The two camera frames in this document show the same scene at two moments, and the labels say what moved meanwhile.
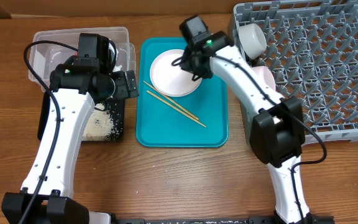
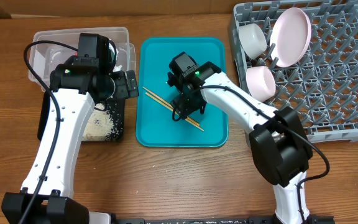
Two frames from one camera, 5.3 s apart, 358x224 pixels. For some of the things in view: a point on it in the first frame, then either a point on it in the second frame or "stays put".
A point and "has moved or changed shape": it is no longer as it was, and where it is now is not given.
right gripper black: [194, 69] -> [188, 104]
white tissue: [117, 68] stays put
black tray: [115, 109] stays put
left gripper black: [123, 79] stays put
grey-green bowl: [253, 40] stays put
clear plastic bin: [45, 57] stays put
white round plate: [171, 80] -> [290, 37]
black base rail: [310, 219] stays put
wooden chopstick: [170, 100] has moved or changed shape
